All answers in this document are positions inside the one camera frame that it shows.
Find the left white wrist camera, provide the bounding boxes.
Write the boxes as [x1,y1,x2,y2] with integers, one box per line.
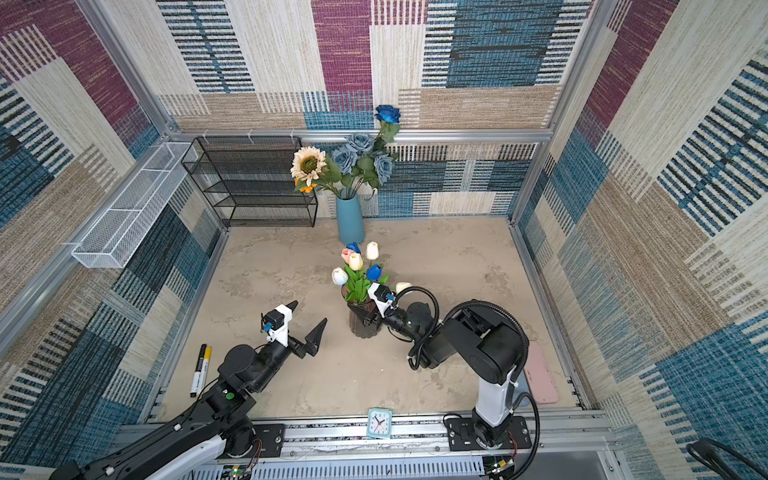
[261,300,298,347]

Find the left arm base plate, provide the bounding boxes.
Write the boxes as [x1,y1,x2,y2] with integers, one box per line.
[243,423,286,460]

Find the pale blue rose bouquet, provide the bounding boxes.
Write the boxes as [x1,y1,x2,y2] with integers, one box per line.
[318,133,399,200]

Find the white tulip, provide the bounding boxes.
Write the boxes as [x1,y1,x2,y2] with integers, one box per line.
[365,241,380,268]
[395,282,412,294]
[331,266,359,304]

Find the cream sunflower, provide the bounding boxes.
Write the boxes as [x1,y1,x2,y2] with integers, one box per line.
[290,146,327,184]

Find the black marker pen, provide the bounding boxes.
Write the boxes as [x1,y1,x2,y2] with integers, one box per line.
[190,344,207,398]

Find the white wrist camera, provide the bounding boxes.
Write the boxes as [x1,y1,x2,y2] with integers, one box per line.
[261,300,298,347]
[368,283,396,318]

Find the dark blue tulip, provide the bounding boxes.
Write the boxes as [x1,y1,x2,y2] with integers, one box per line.
[363,264,389,297]

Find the pink tulip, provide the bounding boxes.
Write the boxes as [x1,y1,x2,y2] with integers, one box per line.
[341,248,355,264]

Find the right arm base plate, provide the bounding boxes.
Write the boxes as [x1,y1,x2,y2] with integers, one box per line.
[443,414,533,451]

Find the aluminium front rail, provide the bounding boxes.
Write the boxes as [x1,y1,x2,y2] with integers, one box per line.
[101,412,619,480]

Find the teal ceramic vase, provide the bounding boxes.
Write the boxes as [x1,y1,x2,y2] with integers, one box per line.
[336,196,365,244]

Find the white mesh wall basket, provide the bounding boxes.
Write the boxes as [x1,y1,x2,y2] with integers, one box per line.
[71,142,190,269]

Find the bright blue rose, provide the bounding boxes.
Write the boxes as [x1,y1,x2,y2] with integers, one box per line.
[375,105,401,143]

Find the small teal alarm clock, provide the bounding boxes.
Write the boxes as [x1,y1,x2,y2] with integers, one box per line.
[366,408,393,440]

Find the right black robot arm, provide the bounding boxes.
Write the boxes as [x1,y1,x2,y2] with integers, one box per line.
[347,283,530,449]

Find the yellow marker pen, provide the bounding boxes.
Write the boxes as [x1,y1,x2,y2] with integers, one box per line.
[194,346,212,396]

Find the black wire shelf rack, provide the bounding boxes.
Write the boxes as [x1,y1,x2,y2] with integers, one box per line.
[181,136,318,228]

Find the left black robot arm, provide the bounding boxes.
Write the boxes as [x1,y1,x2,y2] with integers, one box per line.
[50,319,327,479]

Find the red ribbed glass vase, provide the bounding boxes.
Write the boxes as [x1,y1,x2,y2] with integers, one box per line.
[347,298,382,339]

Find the orange marigold flower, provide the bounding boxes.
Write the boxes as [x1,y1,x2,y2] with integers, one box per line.
[295,179,317,194]

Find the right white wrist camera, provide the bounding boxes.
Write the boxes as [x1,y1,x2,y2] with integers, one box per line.
[368,283,396,318]

